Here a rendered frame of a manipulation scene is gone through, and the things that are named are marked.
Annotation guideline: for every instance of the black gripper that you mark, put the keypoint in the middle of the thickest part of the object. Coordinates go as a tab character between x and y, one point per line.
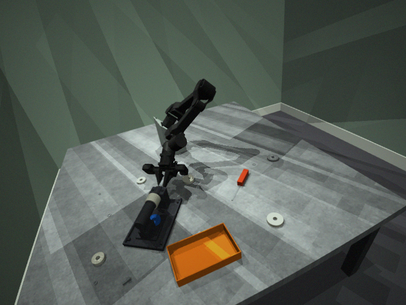
165	165

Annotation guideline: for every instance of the orange shallow tray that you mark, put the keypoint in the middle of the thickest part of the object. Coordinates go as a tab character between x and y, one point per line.
202	253

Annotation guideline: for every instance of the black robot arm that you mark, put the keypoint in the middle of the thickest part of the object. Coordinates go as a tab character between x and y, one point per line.
175	132

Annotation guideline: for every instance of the small dark grey bolt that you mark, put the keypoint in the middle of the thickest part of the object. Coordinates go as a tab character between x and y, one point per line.
127	280

